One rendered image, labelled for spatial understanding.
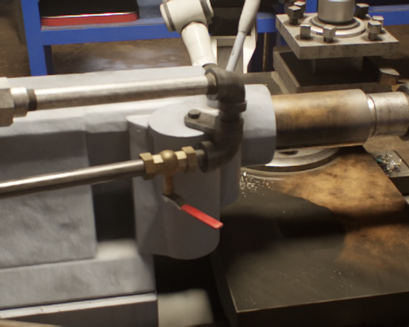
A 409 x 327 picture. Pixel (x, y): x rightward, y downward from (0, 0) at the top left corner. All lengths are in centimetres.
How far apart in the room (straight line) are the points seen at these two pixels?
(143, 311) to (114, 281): 5
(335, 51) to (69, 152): 49
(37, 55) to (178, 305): 171
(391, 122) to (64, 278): 48
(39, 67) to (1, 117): 210
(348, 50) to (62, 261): 57
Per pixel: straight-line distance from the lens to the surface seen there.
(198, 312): 116
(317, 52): 110
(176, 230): 82
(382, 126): 96
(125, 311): 87
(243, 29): 83
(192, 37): 180
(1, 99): 62
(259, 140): 87
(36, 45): 269
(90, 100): 66
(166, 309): 117
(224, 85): 71
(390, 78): 114
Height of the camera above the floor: 151
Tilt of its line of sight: 30 degrees down
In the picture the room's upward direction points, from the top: straight up
